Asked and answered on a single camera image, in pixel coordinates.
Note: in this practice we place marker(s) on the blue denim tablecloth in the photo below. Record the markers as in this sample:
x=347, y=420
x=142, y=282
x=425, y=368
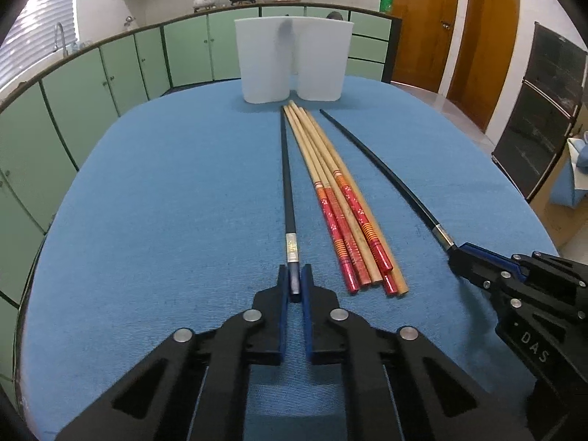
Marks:
x=161, y=216

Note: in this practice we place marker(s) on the red patterned wooden chopstick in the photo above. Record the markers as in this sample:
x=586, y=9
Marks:
x=348, y=239
x=391, y=287
x=336, y=239
x=367, y=227

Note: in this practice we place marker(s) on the white window blind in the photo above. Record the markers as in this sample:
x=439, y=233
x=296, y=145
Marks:
x=36, y=23

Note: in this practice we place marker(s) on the black glass-door cabinet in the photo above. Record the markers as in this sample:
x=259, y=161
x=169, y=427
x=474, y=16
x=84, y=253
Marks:
x=537, y=115

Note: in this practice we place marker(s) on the white cooking pot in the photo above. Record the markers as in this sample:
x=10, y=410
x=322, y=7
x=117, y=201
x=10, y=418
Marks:
x=203, y=0

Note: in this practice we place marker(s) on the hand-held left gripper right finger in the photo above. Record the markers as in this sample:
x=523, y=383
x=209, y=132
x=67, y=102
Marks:
x=307, y=312

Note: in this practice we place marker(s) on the red-ended wooden chopsticks bundle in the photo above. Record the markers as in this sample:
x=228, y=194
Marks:
x=396, y=275

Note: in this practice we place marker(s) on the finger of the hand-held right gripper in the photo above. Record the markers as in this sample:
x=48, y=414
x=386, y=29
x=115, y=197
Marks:
x=491, y=259
x=556, y=275

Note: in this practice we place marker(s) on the black chopstick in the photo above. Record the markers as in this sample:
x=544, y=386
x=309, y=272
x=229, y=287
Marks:
x=287, y=193
x=390, y=179

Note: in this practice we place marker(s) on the green kitchen base cabinets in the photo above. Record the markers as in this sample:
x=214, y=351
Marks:
x=138, y=64

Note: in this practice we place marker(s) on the small steel kettle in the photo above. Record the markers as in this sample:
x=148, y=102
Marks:
x=130, y=19

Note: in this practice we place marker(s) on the steel kitchen faucet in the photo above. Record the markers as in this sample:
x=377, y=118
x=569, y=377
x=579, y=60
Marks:
x=59, y=34

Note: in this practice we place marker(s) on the cardboard box with blue cloth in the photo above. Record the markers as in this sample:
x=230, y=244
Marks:
x=572, y=179

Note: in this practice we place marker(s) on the wooden door in frame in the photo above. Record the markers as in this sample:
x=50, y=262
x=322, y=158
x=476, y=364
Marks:
x=487, y=46

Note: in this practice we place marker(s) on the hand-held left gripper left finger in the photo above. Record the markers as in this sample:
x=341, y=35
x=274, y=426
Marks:
x=284, y=312

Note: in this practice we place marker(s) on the white two-compartment utensil holder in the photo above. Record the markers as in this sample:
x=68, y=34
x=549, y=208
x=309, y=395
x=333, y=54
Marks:
x=262, y=64

